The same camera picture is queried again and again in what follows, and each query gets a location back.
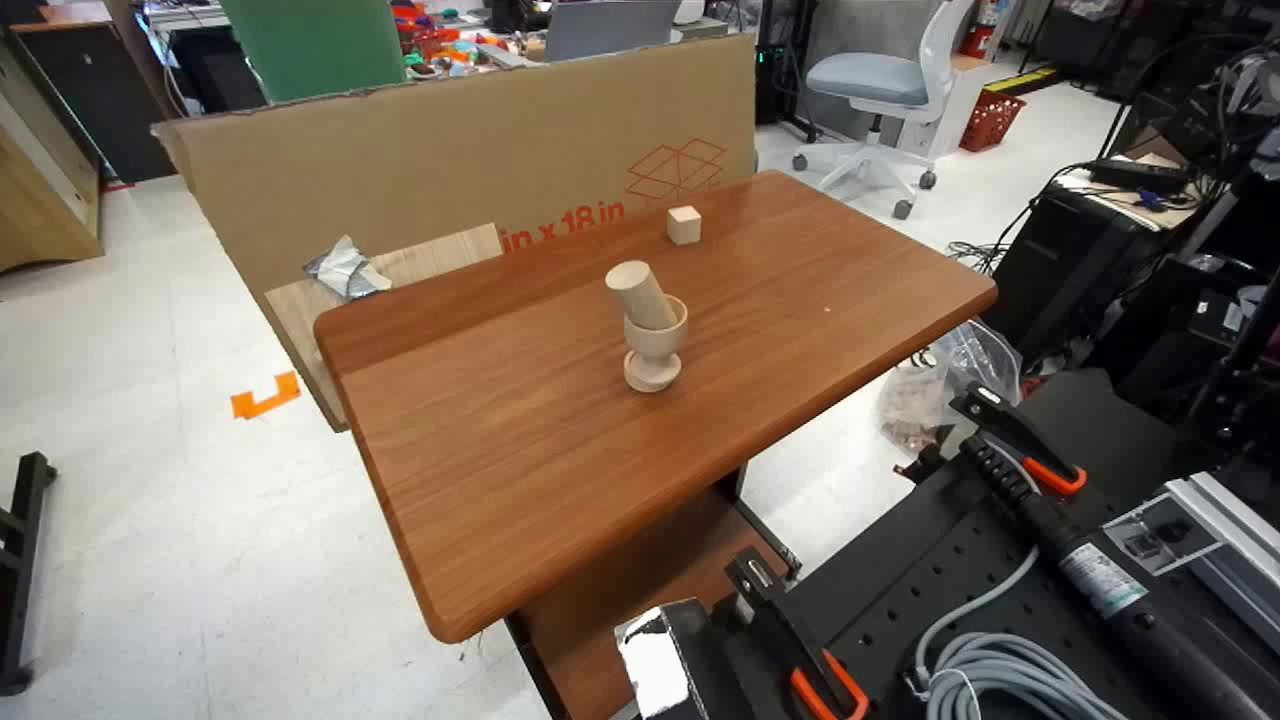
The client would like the light wooden goblet cup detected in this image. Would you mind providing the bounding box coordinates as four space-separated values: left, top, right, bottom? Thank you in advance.
619 292 692 400

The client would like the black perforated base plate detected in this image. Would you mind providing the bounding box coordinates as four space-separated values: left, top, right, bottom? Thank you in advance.
778 362 1280 720

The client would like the light wooden cylinder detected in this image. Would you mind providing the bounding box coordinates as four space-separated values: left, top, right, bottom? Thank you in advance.
601 257 682 332

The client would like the black table leg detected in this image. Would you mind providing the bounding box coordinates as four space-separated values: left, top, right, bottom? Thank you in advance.
726 465 809 577
506 614 563 720

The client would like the grey coiled cable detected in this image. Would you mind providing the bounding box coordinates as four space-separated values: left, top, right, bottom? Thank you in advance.
911 543 1137 720

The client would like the small wooden cube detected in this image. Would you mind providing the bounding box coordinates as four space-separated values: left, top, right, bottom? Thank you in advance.
664 198 708 246

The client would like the colourful toy clutter pile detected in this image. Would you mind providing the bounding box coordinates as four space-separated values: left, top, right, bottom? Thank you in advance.
391 0 551 74

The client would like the yellow floor strip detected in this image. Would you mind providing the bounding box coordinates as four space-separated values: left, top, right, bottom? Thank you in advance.
978 62 1065 99

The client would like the dark desk cabinet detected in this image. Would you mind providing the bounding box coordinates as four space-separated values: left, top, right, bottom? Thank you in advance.
4 12 175 193

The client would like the clear plastic bag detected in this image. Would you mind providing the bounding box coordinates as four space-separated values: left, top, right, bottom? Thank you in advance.
879 315 1027 455

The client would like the light wooden cabinet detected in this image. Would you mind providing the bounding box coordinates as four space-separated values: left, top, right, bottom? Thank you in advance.
0 37 108 277

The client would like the wooden table lower shelf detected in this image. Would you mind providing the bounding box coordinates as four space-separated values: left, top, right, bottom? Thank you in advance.
511 493 796 720

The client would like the black equipment case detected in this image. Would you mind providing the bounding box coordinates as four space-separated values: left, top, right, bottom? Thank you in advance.
992 177 1204 362

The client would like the grey laptop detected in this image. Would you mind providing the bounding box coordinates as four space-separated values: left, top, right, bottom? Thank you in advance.
541 0 686 62

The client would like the black metal floor stand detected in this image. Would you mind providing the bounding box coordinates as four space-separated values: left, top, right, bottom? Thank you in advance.
0 448 61 697

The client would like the large flat cardboard sheet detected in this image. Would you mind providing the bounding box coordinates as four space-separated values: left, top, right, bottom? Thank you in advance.
152 33 766 315

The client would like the black corrugated cable conduit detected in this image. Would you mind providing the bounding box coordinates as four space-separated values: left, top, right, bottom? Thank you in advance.
962 433 1280 720

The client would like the aluminium extrusion rail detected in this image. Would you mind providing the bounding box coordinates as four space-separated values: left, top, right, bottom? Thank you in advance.
1165 469 1280 656

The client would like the white grey office chair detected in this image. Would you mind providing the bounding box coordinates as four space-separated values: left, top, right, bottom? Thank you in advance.
787 0 979 224

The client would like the green board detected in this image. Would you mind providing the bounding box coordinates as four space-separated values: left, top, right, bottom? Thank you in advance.
215 0 414 108

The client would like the white printed label sticker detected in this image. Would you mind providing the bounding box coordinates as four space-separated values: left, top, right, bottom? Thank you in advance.
1100 493 1224 578

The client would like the black handheld device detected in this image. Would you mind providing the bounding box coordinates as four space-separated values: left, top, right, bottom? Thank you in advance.
1083 154 1191 197

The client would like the crumpled white paper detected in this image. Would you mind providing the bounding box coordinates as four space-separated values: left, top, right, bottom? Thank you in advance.
306 231 397 303

